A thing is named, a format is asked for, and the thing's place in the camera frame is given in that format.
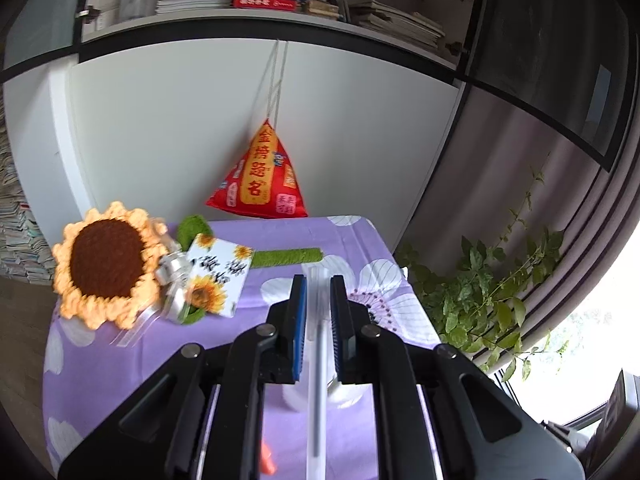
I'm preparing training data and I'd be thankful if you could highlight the sunflower print card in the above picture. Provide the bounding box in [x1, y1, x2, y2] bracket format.
[182, 233, 255, 319]

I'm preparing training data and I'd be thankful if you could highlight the stack of worn books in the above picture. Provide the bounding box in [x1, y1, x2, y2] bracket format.
[347, 0, 447, 52]

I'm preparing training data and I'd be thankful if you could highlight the tall pile of papers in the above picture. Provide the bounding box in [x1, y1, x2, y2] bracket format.
[0, 100, 58, 286]

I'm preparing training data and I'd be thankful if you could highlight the silver ribbon bow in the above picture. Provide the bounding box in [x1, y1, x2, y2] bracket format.
[107, 217, 196, 350]

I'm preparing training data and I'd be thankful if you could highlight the white gel pen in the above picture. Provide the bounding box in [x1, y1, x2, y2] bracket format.
[306, 266, 328, 480]

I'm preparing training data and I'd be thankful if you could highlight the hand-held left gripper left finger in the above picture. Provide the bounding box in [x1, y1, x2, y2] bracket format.
[57, 275, 308, 480]

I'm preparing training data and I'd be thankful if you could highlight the green leafy plant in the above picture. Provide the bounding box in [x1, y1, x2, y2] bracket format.
[395, 152, 571, 383]

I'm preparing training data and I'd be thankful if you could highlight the dark glass cabinet door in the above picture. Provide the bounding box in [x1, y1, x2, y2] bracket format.
[460, 0, 640, 173]

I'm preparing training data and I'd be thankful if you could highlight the white bookshelf cabinet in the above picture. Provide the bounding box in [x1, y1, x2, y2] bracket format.
[0, 0, 481, 281]

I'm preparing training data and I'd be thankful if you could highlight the red pyramid bag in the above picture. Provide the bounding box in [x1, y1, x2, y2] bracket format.
[205, 119, 309, 220]

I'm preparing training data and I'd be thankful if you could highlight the green crochet stem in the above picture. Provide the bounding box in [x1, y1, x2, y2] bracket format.
[250, 247, 323, 269]

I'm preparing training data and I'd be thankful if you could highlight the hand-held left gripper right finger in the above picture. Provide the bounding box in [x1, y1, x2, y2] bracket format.
[330, 275, 586, 480]

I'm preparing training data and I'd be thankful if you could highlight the thick red book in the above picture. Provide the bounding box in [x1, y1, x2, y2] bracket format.
[232, 0, 301, 13]

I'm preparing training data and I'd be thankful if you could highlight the white pen holder cup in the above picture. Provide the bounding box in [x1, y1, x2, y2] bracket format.
[284, 379, 366, 412]

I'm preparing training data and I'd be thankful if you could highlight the purple floral tablecloth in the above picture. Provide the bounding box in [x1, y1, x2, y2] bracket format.
[42, 215, 443, 480]

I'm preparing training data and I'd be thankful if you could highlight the white hanging string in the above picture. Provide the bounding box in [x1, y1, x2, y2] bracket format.
[265, 40, 291, 123]

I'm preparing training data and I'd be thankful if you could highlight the small pile of books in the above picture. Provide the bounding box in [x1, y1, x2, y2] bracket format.
[300, 0, 346, 22]

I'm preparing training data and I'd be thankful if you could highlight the frosted glass cabinet door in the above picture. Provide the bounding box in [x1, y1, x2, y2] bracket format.
[0, 0, 96, 83]

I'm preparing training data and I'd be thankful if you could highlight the crochet sunflower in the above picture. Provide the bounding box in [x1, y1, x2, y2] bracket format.
[51, 201, 168, 331]

